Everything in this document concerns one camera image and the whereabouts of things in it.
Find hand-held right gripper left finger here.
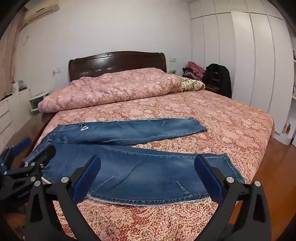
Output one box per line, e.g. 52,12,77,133
24,154,101,241

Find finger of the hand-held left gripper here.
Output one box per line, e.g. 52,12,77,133
23,146,56,174
5,137,32,163

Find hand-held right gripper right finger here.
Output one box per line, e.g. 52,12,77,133
194,154,271,241

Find blue denim pants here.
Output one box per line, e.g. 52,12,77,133
23,117,245,207

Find white chest of drawers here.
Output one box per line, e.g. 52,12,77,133
0,88,32,150

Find small white shelf unit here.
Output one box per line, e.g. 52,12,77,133
29,91,50,115

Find bed with pink patterned bedspread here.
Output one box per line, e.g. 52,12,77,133
23,89,275,241

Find pink curtain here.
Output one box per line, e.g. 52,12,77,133
0,9,26,99

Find pink floral quilt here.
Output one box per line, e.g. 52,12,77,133
38,68,183,114

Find cream floral pillow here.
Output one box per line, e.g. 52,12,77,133
179,76,206,92

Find wooden chair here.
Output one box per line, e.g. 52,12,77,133
205,71,223,93

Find black jacket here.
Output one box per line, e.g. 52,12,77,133
204,64,233,98

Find pile of pink clothes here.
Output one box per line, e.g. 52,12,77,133
182,61,206,80

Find dark wooden headboard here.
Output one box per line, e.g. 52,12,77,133
68,51,167,82

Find white wardrobe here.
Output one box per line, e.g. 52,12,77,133
190,0,296,147

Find wall air conditioner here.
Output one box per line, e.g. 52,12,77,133
24,0,62,24

